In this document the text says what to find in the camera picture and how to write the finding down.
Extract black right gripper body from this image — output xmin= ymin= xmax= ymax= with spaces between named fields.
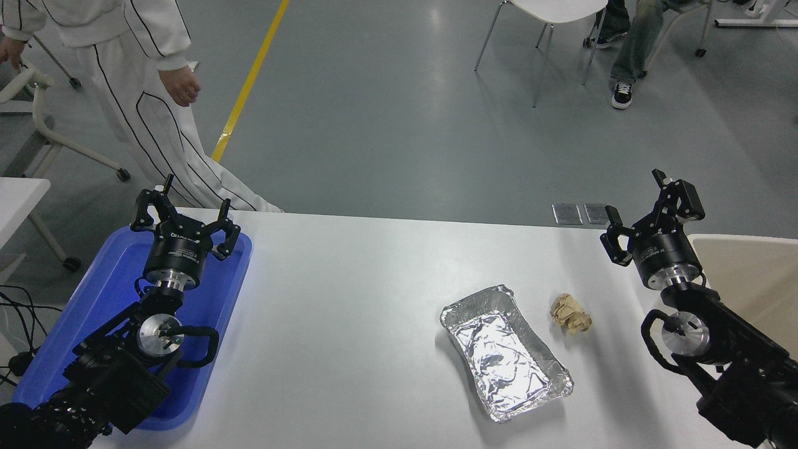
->
xmin=628 ymin=226 xmax=701 ymax=280

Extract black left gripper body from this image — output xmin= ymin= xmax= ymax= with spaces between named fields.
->
xmin=143 ymin=218 xmax=214 ymax=281

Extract person's hand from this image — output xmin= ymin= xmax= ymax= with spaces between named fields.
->
xmin=158 ymin=64 xmax=201 ymax=107
xmin=0 ymin=36 xmax=27 ymax=70

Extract blue plastic tray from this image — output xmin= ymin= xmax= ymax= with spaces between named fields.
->
xmin=12 ymin=224 xmax=253 ymax=432

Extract crumpled tan paper ball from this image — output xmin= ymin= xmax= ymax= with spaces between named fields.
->
xmin=550 ymin=292 xmax=593 ymax=336

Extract large pale bin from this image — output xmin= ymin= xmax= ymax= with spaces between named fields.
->
xmin=686 ymin=234 xmax=798 ymax=361

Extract standing person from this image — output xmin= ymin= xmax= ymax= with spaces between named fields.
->
xmin=0 ymin=0 xmax=284 ymax=214

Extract white side table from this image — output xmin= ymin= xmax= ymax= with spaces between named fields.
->
xmin=0 ymin=178 xmax=82 ymax=273

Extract chair legs with casters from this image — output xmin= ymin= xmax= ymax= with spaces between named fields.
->
xmin=645 ymin=0 xmax=715 ymax=58

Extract yellow floor tape line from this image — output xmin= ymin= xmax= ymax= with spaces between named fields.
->
xmin=211 ymin=0 xmax=291 ymax=164

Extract seated person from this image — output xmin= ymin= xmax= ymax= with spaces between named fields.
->
xmin=583 ymin=0 xmax=711 ymax=110

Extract silver foil tray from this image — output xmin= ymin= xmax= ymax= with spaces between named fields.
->
xmin=440 ymin=284 xmax=574 ymax=423

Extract white table base bar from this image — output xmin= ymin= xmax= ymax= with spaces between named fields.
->
xmin=715 ymin=0 xmax=798 ymax=29

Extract white chair with metal legs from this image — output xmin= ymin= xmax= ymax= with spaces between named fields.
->
xmin=474 ymin=0 xmax=608 ymax=108

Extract white rolling frame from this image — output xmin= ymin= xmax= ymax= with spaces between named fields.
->
xmin=0 ymin=34 xmax=132 ymax=183

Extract black cables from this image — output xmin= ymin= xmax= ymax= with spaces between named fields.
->
xmin=0 ymin=285 xmax=64 ymax=387

